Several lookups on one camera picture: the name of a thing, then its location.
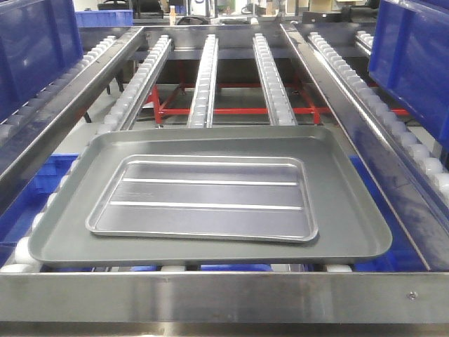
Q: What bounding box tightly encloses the small silver ribbed tray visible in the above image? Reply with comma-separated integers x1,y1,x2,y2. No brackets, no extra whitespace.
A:
86,154,319,243

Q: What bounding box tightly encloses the large grey serving tray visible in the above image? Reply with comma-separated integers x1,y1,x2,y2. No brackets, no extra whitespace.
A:
29,126,392,267

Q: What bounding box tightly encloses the white roller track centre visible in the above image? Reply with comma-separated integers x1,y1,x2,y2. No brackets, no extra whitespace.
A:
187,34,218,128

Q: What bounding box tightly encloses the white roller track right-centre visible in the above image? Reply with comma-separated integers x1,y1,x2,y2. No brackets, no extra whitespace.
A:
253,33,297,126

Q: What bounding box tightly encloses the white roller track left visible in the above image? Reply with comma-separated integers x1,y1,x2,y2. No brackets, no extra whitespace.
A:
97,35,172,134

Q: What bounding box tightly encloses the blue bin below rack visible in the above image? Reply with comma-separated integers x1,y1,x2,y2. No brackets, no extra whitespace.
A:
1,154,78,246

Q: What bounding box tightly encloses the blue bin upper right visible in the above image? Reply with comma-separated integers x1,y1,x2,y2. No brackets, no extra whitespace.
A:
369,1,448,147

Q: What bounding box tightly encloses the blue bin upper left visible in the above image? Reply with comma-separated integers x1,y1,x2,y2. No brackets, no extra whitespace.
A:
1,0,83,120

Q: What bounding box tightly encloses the red metal frame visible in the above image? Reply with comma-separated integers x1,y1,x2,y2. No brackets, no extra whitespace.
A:
142,59,411,126

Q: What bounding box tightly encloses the steel front rack rail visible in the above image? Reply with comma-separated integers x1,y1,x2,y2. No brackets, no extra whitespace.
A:
1,272,448,324

